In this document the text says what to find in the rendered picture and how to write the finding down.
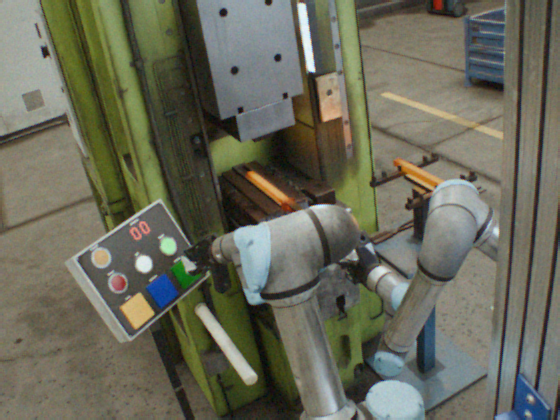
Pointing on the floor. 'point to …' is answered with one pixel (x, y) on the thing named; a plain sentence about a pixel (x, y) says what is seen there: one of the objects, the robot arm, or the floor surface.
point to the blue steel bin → (484, 46)
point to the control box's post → (170, 369)
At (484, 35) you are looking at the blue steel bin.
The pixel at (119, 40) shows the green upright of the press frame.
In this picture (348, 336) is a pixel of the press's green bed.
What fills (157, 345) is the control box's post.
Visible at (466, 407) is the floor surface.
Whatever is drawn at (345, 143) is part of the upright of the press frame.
